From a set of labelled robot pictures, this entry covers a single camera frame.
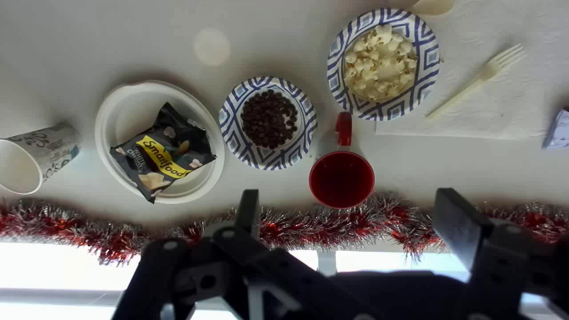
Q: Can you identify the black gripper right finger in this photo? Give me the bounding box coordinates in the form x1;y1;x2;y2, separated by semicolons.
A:
434;187;494;288

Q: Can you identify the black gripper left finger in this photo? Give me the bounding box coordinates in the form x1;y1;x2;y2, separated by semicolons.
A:
235;187;263;240

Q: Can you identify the white plastic fork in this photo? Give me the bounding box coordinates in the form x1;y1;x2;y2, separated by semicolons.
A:
423;43;528;121

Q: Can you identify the blue patterned bowl with chocolate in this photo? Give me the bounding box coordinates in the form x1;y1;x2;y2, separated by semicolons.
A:
217;75;320;172

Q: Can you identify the white mug with red interior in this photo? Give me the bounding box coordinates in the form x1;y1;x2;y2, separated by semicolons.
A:
308;112;377;210

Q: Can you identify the blue patterned bowl with popcorn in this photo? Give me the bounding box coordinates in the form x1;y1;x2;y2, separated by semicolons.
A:
325;7;443;123

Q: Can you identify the dark chocolate pieces pile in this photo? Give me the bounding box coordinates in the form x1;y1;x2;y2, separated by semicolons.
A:
240;89;300;149

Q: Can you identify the black yellow snack bag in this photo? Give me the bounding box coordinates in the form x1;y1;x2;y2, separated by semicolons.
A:
108;101;219;204

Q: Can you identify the red silver tinsel garland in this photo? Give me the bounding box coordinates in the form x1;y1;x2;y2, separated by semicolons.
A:
0;194;569;267

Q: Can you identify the white paper napkin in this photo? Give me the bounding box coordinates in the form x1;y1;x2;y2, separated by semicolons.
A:
372;0;569;142

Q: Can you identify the white paper plate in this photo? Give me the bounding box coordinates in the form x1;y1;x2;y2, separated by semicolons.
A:
94;80;228;206

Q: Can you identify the pale popcorn pile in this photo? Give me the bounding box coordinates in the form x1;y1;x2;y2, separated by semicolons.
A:
343;25;420;105

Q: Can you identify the patterned paper cup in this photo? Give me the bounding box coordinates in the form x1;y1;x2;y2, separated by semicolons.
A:
0;121;82;197

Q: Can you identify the grey window post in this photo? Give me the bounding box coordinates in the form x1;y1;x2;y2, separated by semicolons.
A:
316;247;340;276

